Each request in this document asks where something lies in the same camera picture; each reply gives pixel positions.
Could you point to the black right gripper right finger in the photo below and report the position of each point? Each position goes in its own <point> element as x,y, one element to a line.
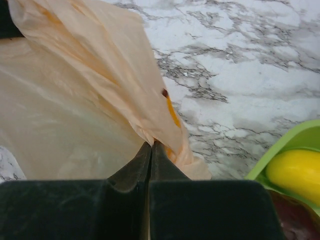
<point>185,209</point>

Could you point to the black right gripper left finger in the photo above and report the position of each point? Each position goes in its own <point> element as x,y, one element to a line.
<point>101,209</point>

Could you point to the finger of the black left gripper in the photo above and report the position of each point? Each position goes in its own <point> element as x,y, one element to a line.
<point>8,29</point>

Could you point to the banana print plastic bag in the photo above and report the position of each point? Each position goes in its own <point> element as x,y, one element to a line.
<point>81,92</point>

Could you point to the dark red fake apple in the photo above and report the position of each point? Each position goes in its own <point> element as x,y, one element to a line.
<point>298,221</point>

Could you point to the yellow fake mango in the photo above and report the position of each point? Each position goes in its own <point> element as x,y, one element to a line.
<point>297,171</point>

